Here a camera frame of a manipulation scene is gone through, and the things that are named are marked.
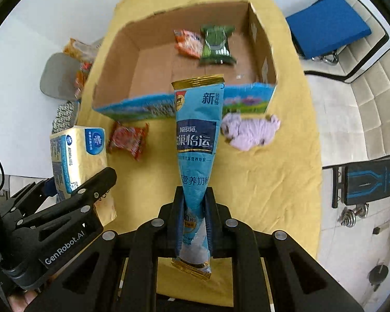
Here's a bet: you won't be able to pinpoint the black and blue weight bench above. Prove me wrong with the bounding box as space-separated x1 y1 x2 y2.
322 152 390 209

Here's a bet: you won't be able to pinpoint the small orange snack packet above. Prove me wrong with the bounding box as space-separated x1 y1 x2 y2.
74 62 93 100

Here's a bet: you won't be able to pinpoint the metal dumbbell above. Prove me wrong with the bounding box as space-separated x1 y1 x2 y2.
341 204 370 227

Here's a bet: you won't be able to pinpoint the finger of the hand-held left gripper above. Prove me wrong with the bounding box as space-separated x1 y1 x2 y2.
15 167 118 253
0 178 57 218

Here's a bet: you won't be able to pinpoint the purple plush toy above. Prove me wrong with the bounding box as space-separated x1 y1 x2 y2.
220 112 281 152

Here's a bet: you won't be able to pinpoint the blue cushion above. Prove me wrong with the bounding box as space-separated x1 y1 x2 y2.
285 0 372 60

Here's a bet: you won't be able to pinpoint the metal carabiner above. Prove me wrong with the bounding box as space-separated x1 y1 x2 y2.
312 52 340 66

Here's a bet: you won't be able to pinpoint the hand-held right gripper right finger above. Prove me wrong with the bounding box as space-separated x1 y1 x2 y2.
203 188 365 312

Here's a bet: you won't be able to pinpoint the black and white patterned cloth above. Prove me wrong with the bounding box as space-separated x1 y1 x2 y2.
52 100 80 134

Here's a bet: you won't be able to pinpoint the yellow tissue pack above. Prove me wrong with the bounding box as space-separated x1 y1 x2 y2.
49 126 118 226

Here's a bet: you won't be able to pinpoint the blue milk powder bag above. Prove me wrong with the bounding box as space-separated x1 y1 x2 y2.
171 75 225 282

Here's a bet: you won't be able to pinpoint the snack packets at table edge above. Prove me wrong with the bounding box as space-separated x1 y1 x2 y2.
63 38 100 63

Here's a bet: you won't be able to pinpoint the grey stool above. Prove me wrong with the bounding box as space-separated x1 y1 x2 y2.
40 53 85 100

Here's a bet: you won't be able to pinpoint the cardboard box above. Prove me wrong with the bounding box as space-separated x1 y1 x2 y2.
92 0 278 121

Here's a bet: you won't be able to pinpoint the red snack packet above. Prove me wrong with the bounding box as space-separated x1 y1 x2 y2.
107 122 149 161

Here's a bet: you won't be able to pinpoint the yellow tablecloth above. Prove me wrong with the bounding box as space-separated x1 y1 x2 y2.
75 0 323 306

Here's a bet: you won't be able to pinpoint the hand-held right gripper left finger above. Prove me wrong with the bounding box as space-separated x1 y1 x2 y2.
29 187 184 312

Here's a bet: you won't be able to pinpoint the green snack packet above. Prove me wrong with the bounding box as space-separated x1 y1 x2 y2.
199 24 237 66

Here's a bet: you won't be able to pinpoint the person's left hand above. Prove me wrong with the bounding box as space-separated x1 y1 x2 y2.
8 291 41 312

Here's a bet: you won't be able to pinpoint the white padded chair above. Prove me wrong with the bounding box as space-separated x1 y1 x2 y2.
304 0 390 170

